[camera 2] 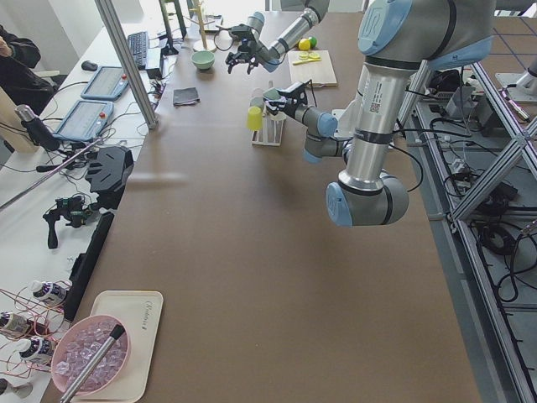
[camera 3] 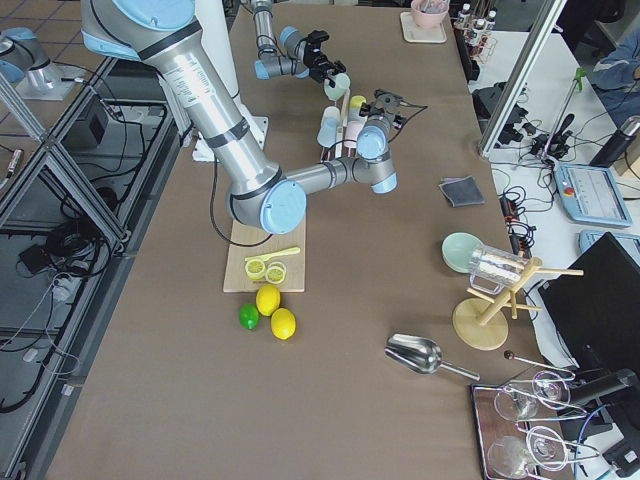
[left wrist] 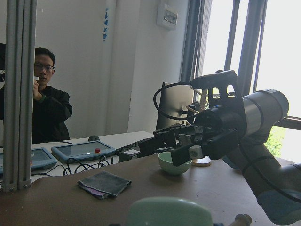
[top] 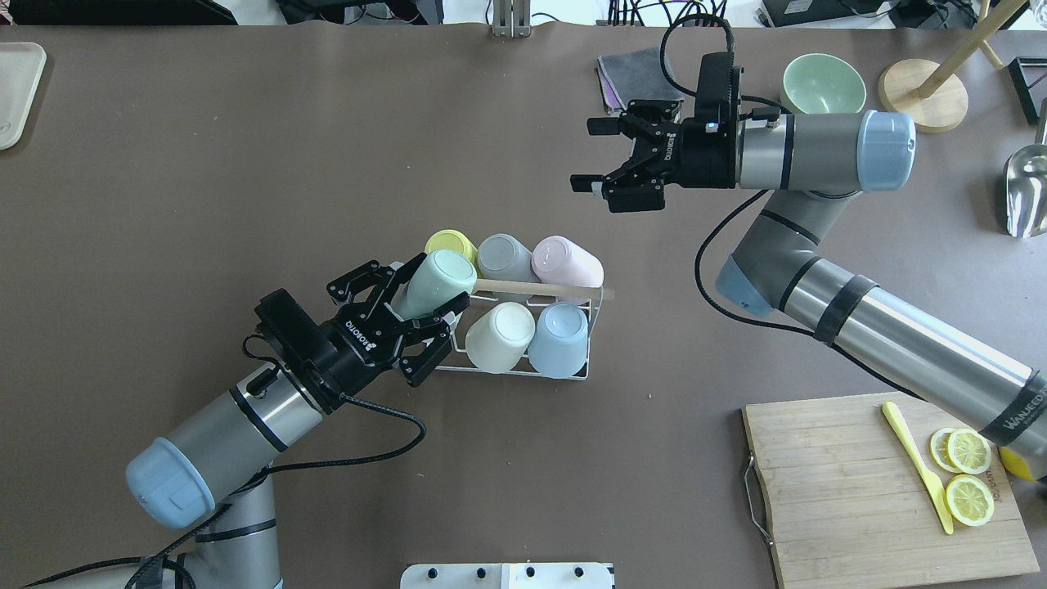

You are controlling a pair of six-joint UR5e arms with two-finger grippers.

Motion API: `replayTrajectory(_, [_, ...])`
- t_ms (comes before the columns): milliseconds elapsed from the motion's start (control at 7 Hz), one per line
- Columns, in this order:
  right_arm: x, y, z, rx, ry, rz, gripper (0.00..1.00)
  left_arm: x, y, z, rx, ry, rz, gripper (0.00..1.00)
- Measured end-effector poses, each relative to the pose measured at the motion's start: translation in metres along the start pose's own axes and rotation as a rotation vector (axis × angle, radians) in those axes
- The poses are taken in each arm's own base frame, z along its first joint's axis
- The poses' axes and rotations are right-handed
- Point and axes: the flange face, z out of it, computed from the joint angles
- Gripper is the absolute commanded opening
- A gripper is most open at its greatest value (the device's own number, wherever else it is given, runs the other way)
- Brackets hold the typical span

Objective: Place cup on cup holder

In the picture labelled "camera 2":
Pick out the blue teach pendant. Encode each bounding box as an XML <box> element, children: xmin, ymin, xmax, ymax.
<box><xmin>52</xmin><ymin>99</ymin><xmax>114</xmax><ymax>142</ymax></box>
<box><xmin>81</xmin><ymin>66</ymin><xmax>128</xmax><ymax>102</ymax></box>

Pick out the black computer mouse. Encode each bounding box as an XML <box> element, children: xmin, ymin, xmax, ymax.
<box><xmin>81</xmin><ymin>60</ymin><xmax>98</xmax><ymax>71</ymax></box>

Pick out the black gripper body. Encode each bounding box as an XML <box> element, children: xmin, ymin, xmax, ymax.
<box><xmin>277</xmin><ymin>81</ymin><xmax>309</xmax><ymax>120</ymax></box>
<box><xmin>229</xmin><ymin>24</ymin><xmax>261</xmax><ymax>59</ymax></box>

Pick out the small bottle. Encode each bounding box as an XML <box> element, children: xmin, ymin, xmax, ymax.
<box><xmin>16</xmin><ymin>337</ymin><xmax>56</xmax><ymax>365</ymax></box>
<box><xmin>1</xmin><ymin>311</ymin><xmax>48</xmax><ymax>338</ymax></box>
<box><xmin>30</xmin><ymin>280</ymin><xmax>68</xmax><ymax>306</ymax></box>

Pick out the black bar on desk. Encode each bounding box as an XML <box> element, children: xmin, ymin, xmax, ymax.
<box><xmin>63</xmin><ymin>212</ymin><xmax>115</xmax><ymax>322</ymax></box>

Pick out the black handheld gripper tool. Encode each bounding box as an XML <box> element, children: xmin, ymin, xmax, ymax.
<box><xmin>43</xmin><ymin>196</ymin><xmax>101</xmax><ymax>249</ymax></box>

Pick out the person in black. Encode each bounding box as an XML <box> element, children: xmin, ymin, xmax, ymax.
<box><xmin>1</xmin><ymin>26</ymin><xmax>55</xmax><ymax>115</ymax></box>

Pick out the grey cup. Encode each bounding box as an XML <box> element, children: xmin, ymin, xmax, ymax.
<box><xmin>249</xmin><ymin>97</ymin><xmax>264</xmax><ymax>110</ymax></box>

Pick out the yellow plastic knife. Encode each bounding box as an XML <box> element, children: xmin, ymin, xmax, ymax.
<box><xmin>292</xmin><ymin>58</ymin><xmax>321</xmax><ymax>65</ymax></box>

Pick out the green bowl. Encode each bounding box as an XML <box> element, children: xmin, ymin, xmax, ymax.
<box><xmin>190</xmin><ymin>50</ymin><xmax>215</xmax><ymax>71</ymax></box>

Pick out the yellow cup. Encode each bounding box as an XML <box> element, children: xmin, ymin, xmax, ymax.
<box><xmin>247</xmin><ymin>106</ymin><xmax>263</xmax><ymax>131</ymax></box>

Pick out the bamboo cutting board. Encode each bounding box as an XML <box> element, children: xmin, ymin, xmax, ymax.
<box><xmin>287</xmin><ymin>50</ymin><xmax>338</xmax><ymax>86</ymax></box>

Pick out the pink cup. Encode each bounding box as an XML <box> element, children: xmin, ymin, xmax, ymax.
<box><xmin>252</xmin><ymin>87</ymin><xmax>263</xmax><ymax>98</ymax></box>

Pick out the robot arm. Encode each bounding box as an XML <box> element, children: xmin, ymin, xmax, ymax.
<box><xmin>263</xmin><ymin>1</ymin><xmax>496</xmax><ymax>227</ymax></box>
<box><xmin>225</xmin><ymin>0</ymin><xmax>330</xmax><ymax>74</ymax></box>

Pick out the wooden stand with pole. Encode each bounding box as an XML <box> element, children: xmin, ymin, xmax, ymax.
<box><xmin>187</xmin><ymin>0</ymin><xmax>216</xmax><ymax>52</ymax></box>

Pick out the blue teach pendant far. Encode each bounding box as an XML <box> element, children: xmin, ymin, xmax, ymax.
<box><xmin>81</xmin><ymin>66</ymin><xmax>128</xmax><ymax>102</ymax></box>

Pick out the beige tray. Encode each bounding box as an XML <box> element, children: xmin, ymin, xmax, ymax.
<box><xmin>72</xmin><ymin>290</ymin><xmax>164</xmax><ymax>402</ymax></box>

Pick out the pink bowl of ice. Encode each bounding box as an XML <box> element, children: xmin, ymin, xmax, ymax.
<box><xmin>51</xmin><ymin>315</ymin><xmax>130</xmax><ymax>396</ymax></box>

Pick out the black keyboard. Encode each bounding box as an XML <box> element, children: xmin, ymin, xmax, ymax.
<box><xmin>127</xmin><ymin>31</ymin><xmax>149</xmax><ymax>70</ymax></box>

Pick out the black perforated bracket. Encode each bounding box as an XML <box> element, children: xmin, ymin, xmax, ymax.
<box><xmin>85</xmin><ymin>146</ymin><xmax>133</xmax><ymax>209</ymax></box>

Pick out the yellow lemon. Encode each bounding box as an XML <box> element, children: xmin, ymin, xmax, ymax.
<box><xmin>298</xmin><ymin>39</ymin><xmax>311</xmax><ymax>51</ymax></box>

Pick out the metal rod black tip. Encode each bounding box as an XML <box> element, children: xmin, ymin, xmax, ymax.
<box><xmin>59</xmin><ymin>324</ymin><xmax>125</xmax><ymax>403</ymax></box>

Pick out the blue teach pendant near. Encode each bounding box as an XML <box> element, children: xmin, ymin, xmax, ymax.
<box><xmin>52</xmin><ymin>99</ymin><xmax>114</xmax><ymax>142</ymax></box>

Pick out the mint green cup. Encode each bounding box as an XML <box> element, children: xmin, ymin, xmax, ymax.
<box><xmin>263</xmin><ymin>87</ymin><xmax>286</xmax><ymax>106</ymax></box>

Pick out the aluminium frame post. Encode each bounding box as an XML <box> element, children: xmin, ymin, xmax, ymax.
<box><xmin>95</xmin><ymin>0</ymin><xmax>158</xmax><ymax>130</ymax></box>

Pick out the white wire cup rack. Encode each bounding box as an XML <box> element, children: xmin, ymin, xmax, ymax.
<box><xmin>250</xmin><ymin>80</ymin><xmax>286</xmax><ymax>146</ymax></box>

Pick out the grey folded cloth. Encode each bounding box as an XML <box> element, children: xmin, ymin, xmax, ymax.
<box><xmin>173</xmin><ymin>87</ymin><xmax>200</xmax><ymax>107</ymax></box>

